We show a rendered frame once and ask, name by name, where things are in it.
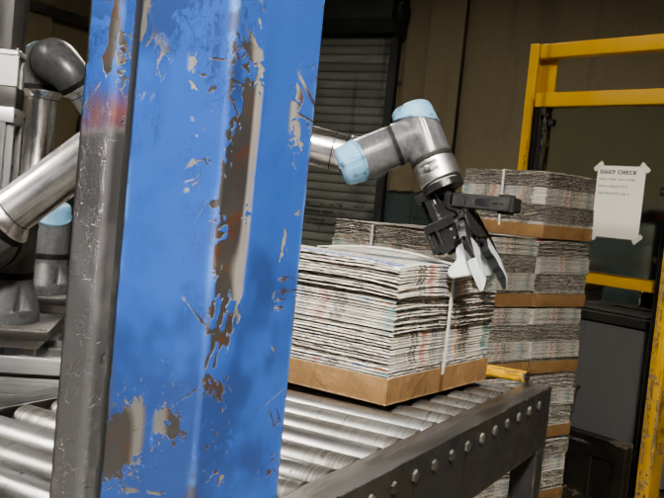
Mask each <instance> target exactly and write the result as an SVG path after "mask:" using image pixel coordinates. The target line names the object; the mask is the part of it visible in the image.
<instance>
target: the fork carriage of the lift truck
mask: <svg viewBox="0 0 664 498"><path fill-rule="evenodd" d="M562 436H564V437H567V438H569V439H568V440H569V441H568V442H569V443H567V444H569V445H568V447H567V448H568V450H567V452H566V454H565V461H564V462H565V464H564V475H563V480H562V481H563V484H562V486H563V490H562V495H561V498H627V493H628V485H629V477H630V469H631V460H632V452H633V445H632V444H629V443H626V442H623V441H619V440H616V439H613V438H609V437H606V436H603V435H599V434H596V433H593V432H590V431H586V430H583V429H580V428H576V427H573V426H570V431H569V434H567V435H562Z"/></svg>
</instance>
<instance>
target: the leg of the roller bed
mask: <svg viewBox="0 0 664 498"><path fill-rule="evenodd" d="M543 450H544V448H541V449H540V450H539V451H537V452H536V453H535V454H533V455H532V456H530V457H529V458H527V459H526V460H525V461H523V462H522V463H520V464H519V465H518V466H516V467H515V468H514V469H512V470H511V471H510V480H509V489H508V498H539V493H540V476H541V467H542V459H543Z"/></svg>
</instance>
